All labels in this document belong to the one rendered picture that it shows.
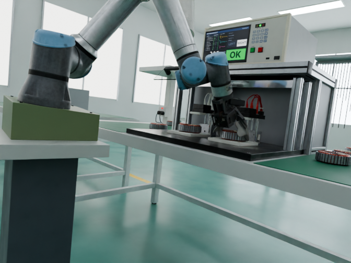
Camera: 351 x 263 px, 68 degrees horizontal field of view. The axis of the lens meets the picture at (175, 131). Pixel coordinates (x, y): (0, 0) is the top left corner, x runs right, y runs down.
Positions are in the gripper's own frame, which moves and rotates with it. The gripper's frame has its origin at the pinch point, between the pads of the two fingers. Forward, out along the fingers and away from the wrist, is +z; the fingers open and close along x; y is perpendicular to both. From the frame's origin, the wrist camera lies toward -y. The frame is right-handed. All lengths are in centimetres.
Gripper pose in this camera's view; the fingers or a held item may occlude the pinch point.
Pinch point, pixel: (234, 137)
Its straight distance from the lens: 111.1
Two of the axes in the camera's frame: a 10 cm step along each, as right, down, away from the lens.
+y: -6.5, 4.8, -5.9
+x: 7.2, 1.3, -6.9
